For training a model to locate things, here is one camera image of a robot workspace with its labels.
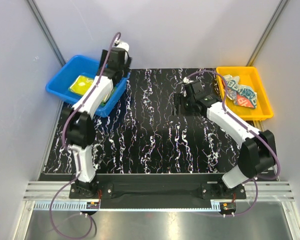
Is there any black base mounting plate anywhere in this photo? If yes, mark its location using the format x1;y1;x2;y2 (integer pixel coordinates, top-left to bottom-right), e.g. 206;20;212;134
69;173;247;211

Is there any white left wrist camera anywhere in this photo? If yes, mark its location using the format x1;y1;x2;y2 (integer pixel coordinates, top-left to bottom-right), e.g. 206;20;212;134
114;39;130;61

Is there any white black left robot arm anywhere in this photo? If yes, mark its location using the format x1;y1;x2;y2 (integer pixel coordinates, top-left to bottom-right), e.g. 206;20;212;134
62;43;132;198

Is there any yellow cloth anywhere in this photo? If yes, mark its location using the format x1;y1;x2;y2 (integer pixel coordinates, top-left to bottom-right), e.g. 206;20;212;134
68;75;94;97

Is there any left power connector block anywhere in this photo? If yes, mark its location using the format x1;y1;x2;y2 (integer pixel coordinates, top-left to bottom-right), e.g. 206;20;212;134
86;201;100;210

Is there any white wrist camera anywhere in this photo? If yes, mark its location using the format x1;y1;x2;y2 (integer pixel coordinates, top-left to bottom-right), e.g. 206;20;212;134
114;39;130;61
182;77;192;85

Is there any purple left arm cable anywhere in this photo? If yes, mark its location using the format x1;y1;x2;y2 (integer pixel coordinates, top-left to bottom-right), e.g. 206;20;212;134
49;31;122;238

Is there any teal patterned cloth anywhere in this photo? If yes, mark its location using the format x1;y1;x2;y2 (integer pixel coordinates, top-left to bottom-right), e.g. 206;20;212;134
223;74;258;109

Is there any aluminium frame rail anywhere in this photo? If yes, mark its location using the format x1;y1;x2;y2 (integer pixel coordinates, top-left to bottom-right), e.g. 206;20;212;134
23;170;294;212

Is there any green microfiber towel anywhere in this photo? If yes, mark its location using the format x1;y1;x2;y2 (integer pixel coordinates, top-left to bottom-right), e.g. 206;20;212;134
100;87;117;107

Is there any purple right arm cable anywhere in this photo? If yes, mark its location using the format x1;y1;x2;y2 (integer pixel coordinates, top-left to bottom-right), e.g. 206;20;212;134
187;69;282;217

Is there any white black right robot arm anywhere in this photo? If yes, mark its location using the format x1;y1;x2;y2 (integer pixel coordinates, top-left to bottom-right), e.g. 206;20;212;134
174;77;277;199

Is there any right power connector block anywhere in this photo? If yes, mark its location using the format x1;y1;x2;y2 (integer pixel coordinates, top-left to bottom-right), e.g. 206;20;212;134
220;202;237;212

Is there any blue plastic bin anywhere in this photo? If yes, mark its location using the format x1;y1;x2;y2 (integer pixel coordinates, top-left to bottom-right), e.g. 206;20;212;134
45;55;129;118

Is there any yellow plastic bin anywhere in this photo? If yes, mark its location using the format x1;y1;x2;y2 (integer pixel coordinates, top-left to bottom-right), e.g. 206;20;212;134
216;66;274;121

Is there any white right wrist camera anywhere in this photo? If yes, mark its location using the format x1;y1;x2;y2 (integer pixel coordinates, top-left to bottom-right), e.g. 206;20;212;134
182;77;192;85

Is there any power connector block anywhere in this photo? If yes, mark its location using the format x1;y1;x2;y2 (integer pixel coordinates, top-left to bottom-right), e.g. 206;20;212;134
86;201;100;210
220;202;237;212

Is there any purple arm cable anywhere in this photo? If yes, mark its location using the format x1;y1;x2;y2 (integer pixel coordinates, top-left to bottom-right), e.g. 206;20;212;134
49;31;122;238
187;69;282;217

